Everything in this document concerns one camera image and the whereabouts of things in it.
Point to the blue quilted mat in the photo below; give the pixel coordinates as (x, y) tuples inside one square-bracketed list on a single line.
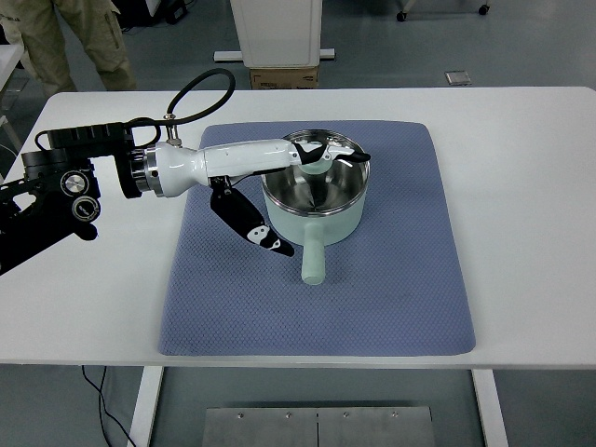
[(393, 288)]

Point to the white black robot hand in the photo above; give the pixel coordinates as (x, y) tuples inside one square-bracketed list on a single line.
[(169, 170)]

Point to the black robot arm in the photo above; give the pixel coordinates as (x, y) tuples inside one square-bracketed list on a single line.
[(59, 193)]

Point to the white cart with castors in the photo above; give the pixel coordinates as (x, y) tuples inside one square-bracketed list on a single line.
[(412, 9)]

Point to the grey floor outlet plate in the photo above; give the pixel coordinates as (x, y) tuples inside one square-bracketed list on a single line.
[(458, 78)]

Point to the green pot with glass lid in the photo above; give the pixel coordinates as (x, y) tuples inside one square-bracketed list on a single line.
[(318, 204)]

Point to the right white table leg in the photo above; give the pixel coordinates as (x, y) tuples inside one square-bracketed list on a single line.
[(492, 422)]

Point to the white table leg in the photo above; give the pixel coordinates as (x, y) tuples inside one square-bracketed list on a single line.
[(492, 422), (144, 414)]

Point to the black equipment on floor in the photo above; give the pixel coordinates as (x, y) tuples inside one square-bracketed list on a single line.
[(146, 13)]

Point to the white cabinet pedestal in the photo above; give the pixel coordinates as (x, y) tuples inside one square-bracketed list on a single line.
[(277, 35)]

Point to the person in beige trousers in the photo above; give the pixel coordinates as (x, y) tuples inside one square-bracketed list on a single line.
[(34, 26)]

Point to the cardboard box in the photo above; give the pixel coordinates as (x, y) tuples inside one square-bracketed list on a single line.
[(284, 78)]

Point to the left white table leg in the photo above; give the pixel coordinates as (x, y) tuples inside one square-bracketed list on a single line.
[(144, 414)]

